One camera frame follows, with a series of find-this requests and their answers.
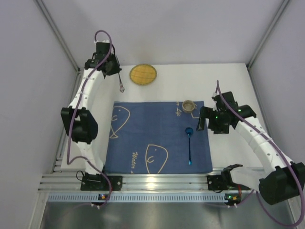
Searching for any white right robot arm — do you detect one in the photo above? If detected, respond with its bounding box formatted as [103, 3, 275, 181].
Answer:
[197, 92, 305, 205]

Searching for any blue cloth placemat with fish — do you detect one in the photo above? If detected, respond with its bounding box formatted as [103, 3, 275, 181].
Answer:
[105, 101, 213, 174]

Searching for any right aluminium corner post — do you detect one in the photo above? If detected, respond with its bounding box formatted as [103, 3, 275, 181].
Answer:
[246, 0, 293, 70]

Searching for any speckled ceramic cup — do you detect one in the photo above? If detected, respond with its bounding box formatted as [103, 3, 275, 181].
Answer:
[182, 100, 197, 114]

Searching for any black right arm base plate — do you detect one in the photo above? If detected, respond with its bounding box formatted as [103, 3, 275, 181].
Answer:
[206, 171, 250, 192]

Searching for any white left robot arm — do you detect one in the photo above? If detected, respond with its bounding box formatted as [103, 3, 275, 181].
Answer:
[61, 40, 122, 176]

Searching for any aluminium front rail frame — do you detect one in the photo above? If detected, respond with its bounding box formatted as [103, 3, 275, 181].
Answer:
[37, 167, 298, 193]

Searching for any left aluminium corner post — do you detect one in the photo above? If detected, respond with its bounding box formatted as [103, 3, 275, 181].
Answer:
[35, 0, 81, 72]

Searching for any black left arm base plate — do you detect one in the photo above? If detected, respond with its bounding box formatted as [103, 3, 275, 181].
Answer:
[80, 172, 123, 191]

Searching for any perforated grey cable duct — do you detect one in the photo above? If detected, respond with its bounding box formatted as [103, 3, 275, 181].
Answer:
[47, 192, 240, 203]

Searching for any aluminium corner post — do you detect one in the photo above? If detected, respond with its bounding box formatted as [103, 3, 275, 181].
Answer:
[246, 0, 293, 70]
[35, 0, 81, 72]

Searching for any purple fork with patterned handle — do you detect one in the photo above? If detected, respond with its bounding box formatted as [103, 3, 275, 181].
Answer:
[118, 73, 125, 93]

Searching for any blue metallic spoon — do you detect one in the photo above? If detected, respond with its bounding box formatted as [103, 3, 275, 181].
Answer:
[185, 127, 193, 165]

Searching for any round yellow woven coaster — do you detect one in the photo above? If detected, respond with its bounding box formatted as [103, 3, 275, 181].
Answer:
[129, 64, 157, 86]

